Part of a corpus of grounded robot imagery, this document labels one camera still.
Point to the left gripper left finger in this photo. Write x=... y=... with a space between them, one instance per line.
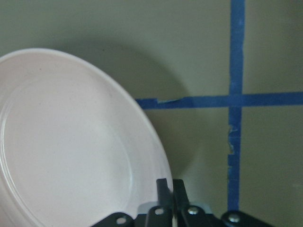
x=161 y=215

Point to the pink plate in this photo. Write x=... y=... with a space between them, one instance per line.
x=74 y=145

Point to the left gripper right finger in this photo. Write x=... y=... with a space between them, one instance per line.
x=188 y=214

